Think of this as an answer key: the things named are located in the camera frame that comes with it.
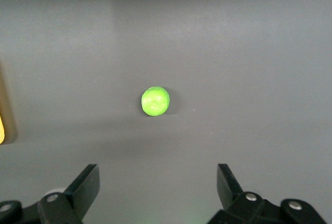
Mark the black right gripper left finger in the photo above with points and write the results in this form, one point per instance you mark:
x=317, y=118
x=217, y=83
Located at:
x=81, y=190

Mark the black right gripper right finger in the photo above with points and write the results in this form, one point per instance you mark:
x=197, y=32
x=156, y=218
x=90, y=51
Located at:
x=228, y=185

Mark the green toy apple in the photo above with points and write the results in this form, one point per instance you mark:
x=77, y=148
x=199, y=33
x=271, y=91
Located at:
x=155, y=101

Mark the orange plastic tray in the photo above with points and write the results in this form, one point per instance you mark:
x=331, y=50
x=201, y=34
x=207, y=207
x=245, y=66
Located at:
x=1, y=130

